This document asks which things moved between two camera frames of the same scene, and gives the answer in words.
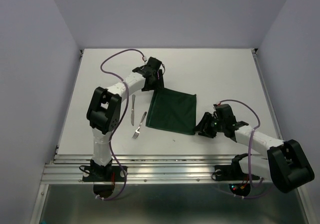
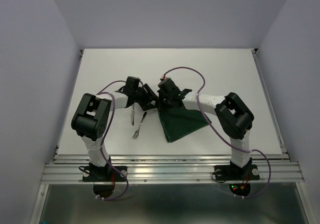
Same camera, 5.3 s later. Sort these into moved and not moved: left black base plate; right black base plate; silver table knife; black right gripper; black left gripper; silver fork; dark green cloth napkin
Moved: black left gripper; dark green cloth napkin; black right gripper
Not moved: silver fork; left black base plate; silver table knife; right black base plate
